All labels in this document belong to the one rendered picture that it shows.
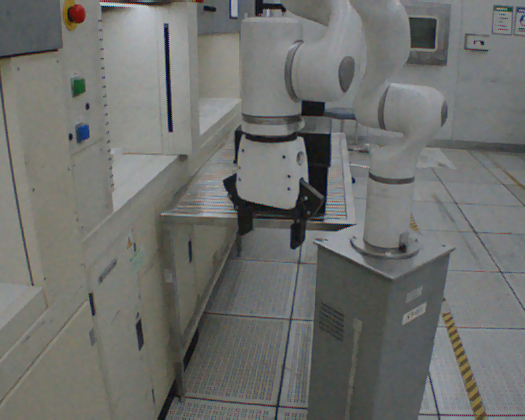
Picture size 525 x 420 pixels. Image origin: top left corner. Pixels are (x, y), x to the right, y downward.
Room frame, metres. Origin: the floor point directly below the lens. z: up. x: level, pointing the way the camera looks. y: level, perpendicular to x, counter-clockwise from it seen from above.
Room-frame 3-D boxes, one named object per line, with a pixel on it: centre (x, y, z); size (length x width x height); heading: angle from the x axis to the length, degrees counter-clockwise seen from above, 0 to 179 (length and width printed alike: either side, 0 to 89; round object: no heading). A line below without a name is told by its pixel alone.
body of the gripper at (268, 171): (0.70, -0.02, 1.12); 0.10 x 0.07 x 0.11; 57
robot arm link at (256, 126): (0.70, -0.02, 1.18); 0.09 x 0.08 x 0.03; 57
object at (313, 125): (1.57, -0.08, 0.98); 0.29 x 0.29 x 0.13; 81
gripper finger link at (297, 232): (0.67, -0.07, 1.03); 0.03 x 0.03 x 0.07; 57
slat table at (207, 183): (2.03, -0.08, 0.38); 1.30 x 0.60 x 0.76; 172
